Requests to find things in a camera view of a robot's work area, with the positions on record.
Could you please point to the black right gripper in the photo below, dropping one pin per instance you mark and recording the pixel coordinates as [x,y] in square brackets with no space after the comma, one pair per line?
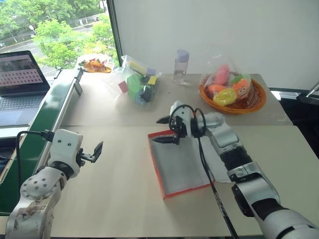
[178,128]

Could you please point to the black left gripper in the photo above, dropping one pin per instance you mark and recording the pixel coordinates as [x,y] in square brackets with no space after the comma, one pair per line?
[81,158]

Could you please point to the red cardboard shoe box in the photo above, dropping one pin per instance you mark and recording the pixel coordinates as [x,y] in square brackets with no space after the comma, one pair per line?
[179,164]

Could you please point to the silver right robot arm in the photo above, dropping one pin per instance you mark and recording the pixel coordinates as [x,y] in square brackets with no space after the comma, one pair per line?
[261,186]

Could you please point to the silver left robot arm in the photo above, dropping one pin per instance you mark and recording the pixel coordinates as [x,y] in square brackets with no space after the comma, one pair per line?
[35,186]

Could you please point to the green conveyor belt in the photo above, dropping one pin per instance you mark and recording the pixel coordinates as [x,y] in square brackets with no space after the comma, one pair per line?
[51,104]

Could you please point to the black block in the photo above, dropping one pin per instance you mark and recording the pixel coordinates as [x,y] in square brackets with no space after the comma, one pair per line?
[147,94]

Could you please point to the yellow cube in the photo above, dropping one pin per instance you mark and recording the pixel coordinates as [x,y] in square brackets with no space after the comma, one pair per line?
[152,80]

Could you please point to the green block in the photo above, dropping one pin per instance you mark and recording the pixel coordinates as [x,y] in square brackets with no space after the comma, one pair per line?
[134,85]

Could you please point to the purple block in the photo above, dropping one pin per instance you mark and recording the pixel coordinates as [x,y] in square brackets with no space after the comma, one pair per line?
[151,72]

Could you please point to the magenta cube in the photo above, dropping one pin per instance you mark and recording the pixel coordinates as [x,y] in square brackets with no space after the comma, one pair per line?
[123,87]

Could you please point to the clear bottle with purple cap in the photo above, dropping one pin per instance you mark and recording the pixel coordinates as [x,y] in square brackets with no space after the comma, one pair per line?
[181,72]

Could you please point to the plain orange plush toy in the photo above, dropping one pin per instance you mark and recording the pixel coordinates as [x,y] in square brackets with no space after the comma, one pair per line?
[216,89]

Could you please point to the yellow sponge block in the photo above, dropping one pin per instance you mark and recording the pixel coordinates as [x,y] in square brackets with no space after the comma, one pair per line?
[137,67]

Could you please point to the yellow plush toy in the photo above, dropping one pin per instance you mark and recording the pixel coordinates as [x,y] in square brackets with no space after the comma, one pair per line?
[225,97]

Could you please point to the clear plastic bag of blocks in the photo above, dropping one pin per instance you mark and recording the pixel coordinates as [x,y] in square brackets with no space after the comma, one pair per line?
[117,74]

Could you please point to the pink plush toy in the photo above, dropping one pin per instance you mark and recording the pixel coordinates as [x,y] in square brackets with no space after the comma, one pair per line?
[222,74]

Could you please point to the small orange basket of toys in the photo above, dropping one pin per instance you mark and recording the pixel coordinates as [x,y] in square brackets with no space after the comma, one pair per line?
[96,65]

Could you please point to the orange plush toy with face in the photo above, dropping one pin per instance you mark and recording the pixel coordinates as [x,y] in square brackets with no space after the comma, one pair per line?
[242,90]

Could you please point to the clear plastic bag over plush toys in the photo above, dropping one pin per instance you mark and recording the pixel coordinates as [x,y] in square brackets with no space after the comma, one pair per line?
[219,57]

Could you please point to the brown wooden board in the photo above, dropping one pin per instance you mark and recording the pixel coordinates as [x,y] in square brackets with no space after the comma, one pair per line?
[6,169]

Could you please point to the orange wicker basket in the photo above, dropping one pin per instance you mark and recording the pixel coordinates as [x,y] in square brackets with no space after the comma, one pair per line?
[257,99]

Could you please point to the dark grey laptop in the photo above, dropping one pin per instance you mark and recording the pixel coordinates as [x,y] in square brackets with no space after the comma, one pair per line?
[20,74]

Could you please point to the black side furniture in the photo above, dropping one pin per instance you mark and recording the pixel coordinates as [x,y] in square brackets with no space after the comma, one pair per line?
[299,114]

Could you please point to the silver metal stand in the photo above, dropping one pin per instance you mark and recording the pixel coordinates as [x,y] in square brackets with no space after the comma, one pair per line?
[313,90]

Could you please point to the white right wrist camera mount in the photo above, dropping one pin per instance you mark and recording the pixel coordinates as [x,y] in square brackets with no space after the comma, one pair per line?
[184,115]

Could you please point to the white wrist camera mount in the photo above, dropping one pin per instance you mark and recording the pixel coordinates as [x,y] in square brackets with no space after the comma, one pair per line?
[184,115]
[64,148]

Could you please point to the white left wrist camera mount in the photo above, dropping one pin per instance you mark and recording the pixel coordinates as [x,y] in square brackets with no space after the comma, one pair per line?
[64,148]

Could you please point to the dark window frame post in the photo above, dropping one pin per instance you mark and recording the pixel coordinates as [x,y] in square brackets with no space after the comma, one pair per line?
[115,32]

